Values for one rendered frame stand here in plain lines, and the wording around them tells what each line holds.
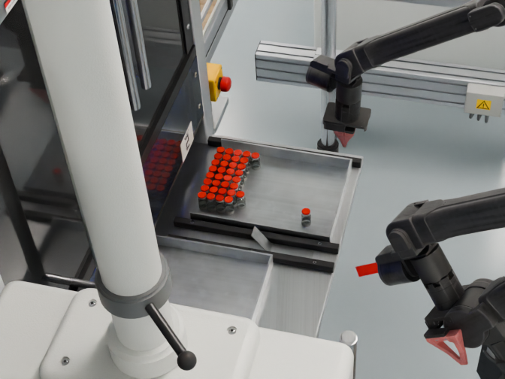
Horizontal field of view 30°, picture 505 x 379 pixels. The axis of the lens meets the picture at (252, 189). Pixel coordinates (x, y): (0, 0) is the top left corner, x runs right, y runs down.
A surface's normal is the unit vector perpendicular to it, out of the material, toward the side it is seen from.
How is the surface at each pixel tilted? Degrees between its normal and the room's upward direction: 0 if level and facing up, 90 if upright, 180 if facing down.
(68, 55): 90
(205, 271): 0
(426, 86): 90
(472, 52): 90
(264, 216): 0
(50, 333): 0
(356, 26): 90
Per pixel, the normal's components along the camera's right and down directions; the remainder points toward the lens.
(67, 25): 0.13, 0.72
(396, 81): -0.26, 0.72
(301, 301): -0.05, -0.69
